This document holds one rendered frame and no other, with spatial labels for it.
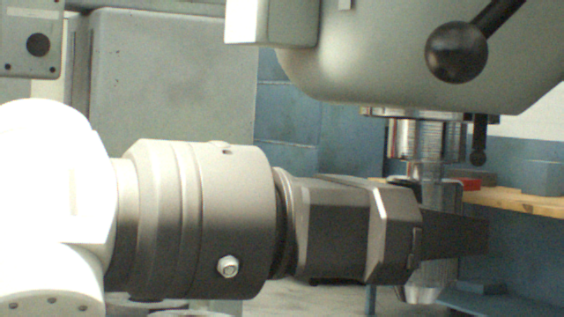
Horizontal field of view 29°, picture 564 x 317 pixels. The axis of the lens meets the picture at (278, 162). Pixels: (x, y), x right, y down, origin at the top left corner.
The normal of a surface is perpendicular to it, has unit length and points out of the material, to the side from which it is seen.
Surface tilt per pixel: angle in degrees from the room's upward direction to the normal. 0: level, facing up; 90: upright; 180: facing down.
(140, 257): 107
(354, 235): 90
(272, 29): 90
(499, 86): 125
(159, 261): 113
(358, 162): 90
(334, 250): 90
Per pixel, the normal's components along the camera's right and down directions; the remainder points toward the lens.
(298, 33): 0.46, 0.07
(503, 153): -0.88, -0.04
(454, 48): -0.21, 0.00
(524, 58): 0.36, 0.60
